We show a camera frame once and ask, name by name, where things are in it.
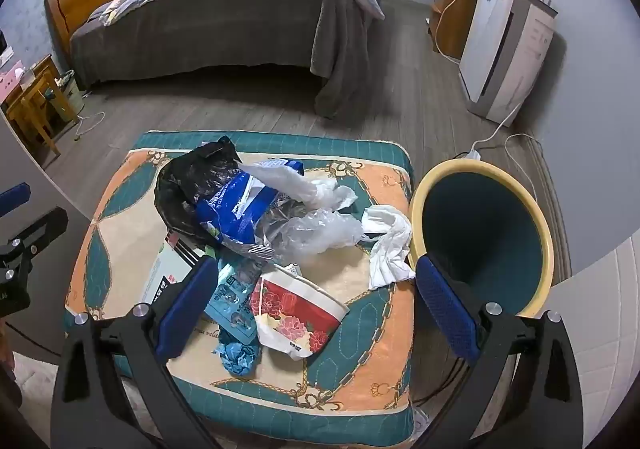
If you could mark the white box with black stripes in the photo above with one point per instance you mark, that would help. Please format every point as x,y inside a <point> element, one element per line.
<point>165,274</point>

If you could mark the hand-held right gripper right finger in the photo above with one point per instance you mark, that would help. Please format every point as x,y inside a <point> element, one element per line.
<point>442,309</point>

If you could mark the teal bin with yellow rim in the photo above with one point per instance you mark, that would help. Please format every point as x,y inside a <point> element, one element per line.
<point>480,229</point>

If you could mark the pink box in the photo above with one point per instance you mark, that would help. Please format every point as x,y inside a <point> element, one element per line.
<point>10,79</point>

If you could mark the wooden cabinet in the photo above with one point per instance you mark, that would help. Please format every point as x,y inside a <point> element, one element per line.
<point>460,19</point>

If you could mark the wooden nightstand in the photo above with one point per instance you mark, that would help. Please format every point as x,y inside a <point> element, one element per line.
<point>30,104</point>

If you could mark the crumpled blue plastic wrapper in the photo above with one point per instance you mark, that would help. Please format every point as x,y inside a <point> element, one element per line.
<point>240,356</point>

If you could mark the black plastic bag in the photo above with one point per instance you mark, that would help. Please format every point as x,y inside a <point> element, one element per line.
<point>175,189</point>

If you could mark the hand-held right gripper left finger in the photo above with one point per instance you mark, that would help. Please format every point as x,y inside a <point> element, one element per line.
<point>187,309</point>

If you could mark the blue white packaging bag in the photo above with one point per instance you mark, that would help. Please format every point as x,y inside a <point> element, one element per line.
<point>230,209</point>

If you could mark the printed quilted mat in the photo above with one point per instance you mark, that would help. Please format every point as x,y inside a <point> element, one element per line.
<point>380,344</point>

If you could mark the white translucent plastic bag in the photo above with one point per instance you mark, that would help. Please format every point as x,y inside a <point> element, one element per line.
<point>295,181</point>

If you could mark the white power strip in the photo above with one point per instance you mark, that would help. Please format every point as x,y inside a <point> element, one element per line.
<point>467,155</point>

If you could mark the white tissue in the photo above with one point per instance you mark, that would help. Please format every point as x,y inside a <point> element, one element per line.
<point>390,249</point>

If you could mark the red floral paper bowl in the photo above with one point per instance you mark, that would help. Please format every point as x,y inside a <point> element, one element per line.
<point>290,309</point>

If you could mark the clear plastic bag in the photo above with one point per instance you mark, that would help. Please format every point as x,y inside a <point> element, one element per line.
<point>320,231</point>

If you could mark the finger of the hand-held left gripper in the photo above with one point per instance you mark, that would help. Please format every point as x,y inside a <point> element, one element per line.
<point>42,229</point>
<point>12,199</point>

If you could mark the cream bucket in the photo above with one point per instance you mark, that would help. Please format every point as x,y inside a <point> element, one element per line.
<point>70,96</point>

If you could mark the white panelled door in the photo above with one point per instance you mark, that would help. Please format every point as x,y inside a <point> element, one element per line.
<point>590,329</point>

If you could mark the white fluffy rug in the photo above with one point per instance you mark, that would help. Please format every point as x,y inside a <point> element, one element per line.
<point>35,379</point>

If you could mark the white air purifier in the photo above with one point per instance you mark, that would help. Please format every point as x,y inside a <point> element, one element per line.
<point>500,54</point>

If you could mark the grey bedspread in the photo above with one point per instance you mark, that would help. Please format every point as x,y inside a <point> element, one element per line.
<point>225,29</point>

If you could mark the light blue packet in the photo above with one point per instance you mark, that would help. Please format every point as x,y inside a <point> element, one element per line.
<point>232,299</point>

